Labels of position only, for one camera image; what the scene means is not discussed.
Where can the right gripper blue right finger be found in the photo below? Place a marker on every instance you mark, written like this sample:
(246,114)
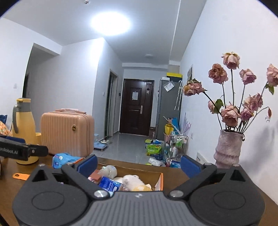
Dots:
(199,175)

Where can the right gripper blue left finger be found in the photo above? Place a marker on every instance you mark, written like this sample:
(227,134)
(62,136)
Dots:
(78,173)

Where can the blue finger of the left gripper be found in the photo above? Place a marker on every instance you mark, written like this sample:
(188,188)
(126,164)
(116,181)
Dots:
(20,140)

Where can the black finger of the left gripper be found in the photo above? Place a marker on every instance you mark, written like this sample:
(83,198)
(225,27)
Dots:
(37,150)

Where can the blue tissue packet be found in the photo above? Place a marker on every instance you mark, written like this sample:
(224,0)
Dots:
(110,185)

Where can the yellow thermos jug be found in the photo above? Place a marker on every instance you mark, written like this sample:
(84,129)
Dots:
(23,124)

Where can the pink rectangular sponge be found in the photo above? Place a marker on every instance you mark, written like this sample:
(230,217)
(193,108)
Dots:
(95,176)

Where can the blue wet wipes pack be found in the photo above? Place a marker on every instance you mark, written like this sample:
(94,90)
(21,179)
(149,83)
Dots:
(61,159)

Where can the white mesh bath sponge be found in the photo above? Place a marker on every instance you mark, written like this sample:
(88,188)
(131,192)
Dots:
(108,171)

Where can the red cardboard pumpkin box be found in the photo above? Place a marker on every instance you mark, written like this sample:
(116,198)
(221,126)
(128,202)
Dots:
(155,179)

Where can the pink textured vase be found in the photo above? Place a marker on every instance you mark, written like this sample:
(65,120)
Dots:
(228,149)

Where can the peach hard-shell suitcase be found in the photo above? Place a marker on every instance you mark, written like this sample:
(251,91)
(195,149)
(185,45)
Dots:
(68,130)

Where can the white round sponge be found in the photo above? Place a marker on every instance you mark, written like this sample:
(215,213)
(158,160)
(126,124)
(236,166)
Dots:
(118,179)

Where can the green snack bag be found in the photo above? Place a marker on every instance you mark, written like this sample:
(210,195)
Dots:
(153,149)

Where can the yellow dustpan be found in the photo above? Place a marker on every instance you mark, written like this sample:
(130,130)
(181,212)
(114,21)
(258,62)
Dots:
(168,129)

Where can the white yellow plush cat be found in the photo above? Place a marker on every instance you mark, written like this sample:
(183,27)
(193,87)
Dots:
(133,183)

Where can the dried pink roses bouquet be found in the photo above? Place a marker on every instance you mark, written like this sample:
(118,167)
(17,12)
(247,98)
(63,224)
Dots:
(235,111)

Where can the grey refrigerator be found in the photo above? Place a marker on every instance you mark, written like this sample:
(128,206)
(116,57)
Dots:
(167,95)

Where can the dark brown entrance door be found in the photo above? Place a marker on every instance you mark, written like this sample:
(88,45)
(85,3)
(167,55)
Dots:
(136,106)

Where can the yellow box on fridge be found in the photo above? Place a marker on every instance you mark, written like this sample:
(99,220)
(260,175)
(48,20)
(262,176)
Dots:
(175,77)

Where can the wire storage cart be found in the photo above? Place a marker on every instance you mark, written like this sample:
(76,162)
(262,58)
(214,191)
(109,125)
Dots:
(178,148)

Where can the framed wall panel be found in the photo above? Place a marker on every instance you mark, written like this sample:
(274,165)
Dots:
(190,73)

